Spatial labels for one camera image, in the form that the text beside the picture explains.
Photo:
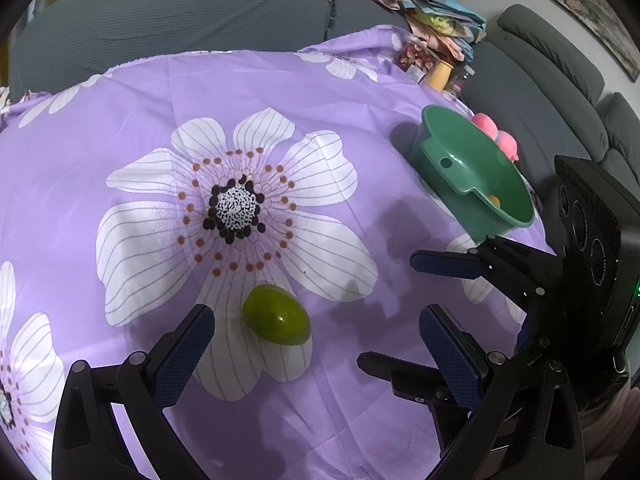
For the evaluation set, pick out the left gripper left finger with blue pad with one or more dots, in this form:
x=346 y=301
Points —
x=88 y=443

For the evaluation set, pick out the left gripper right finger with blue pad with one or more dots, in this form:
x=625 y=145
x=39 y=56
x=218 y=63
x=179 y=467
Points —
x=521 y=407

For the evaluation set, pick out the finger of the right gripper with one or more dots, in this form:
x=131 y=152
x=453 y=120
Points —
x=451 y=264
x=414 y=382

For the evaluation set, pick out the yellow-brown small fruit right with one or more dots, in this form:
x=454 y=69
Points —
x=494 y=200

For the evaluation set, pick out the green plastic bowl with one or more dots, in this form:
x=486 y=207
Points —
x=462 y=166

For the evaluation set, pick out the pink round toy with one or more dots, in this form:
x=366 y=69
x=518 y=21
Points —
x=504 y=140

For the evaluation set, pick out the green mango-shaped fruit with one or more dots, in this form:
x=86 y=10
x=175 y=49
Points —
x=274 y=314

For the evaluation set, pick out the grey sofa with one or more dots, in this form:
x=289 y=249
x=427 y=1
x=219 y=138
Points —
x=530 y=80

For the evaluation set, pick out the purple floral tablecloth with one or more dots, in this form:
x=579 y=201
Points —
x=168 y=181

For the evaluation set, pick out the stack of colourful papers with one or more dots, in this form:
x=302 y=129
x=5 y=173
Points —
x=447 y=27

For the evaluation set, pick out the black camera box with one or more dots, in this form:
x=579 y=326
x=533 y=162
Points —
x=601 y=254

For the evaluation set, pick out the framed wall picture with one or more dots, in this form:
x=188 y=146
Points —
x=601 y=20

